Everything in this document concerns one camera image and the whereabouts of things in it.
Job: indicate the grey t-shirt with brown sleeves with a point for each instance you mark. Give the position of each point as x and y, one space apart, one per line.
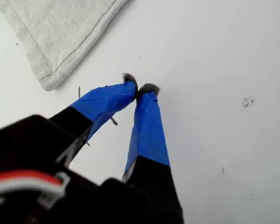
60 35

